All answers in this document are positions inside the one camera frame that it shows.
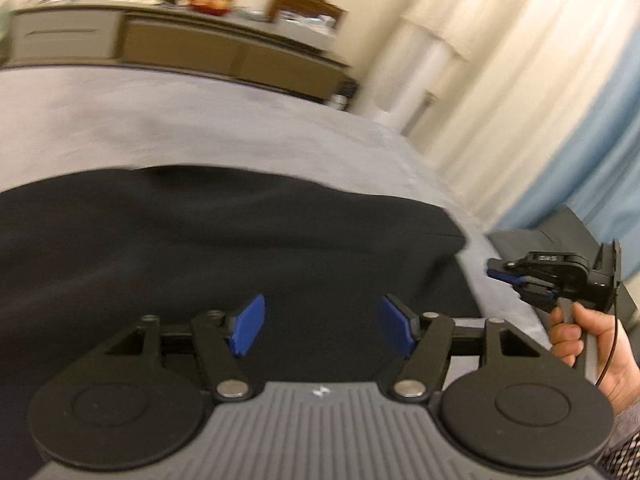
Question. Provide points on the blue curtain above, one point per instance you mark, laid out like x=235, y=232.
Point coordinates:
x=595, y=160

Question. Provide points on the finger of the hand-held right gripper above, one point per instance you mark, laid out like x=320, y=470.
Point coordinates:
x=536, y=294
x=501, y=270

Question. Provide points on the brown box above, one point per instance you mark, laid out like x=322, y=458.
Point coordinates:
x=306, y=6

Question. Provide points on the person's right forearm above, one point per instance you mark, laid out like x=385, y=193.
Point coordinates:
x=625, y=452

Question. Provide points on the long beige sideboard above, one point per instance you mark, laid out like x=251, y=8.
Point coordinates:
x=190, y=47

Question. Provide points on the person's right hand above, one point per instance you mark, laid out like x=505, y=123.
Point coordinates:
x=602, y=355

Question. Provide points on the white curtain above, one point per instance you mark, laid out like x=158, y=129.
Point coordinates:
x=500, y=60

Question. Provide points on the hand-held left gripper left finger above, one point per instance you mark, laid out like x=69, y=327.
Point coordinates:
x=248, y=324

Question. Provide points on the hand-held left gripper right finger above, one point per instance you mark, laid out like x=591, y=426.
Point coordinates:
x=395, y=324

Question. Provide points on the grey bed blanket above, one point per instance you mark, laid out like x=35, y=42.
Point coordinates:
x=200, y=115

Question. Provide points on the black garment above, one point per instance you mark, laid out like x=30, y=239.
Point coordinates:
x=225, y=250

